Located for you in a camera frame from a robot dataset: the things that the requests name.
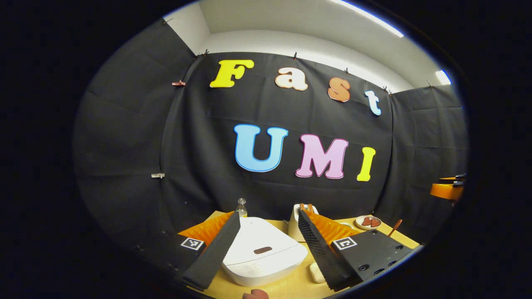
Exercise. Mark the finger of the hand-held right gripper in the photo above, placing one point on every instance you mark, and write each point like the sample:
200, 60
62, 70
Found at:
459, 180
447, 191

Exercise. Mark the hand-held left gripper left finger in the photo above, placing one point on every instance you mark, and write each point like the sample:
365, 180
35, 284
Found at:
214, 255

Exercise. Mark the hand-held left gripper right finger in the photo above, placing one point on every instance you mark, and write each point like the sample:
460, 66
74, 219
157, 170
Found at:
320, 257

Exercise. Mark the clear container of rice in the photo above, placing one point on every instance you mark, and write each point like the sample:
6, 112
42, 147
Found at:
316, 274

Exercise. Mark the white rice cooker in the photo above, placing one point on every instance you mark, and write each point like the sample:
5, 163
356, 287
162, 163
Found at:
266, 236

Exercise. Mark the brown wooden spoon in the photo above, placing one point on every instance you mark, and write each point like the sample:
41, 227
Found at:
395, 227

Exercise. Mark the white toaster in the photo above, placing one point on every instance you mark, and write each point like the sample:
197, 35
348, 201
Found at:
293, 230

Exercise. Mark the white round plate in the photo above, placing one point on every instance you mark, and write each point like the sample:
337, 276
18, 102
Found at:
358, 223

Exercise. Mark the small clear glass bottle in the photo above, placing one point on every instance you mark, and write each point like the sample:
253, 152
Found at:
242, 209

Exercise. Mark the red meat slice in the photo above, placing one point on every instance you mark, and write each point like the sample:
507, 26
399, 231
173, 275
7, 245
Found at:
365, 221
375, 222

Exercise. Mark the pale cloth clip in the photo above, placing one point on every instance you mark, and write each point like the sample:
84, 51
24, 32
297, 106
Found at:
158, 175

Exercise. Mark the short ceiling light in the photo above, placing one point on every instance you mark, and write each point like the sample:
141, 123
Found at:
443, 77

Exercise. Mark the pink cloth clip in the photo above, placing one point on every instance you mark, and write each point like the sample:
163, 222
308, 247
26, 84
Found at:
178, 83

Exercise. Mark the long ceiling light strip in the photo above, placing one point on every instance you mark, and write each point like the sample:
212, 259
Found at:
374, 18

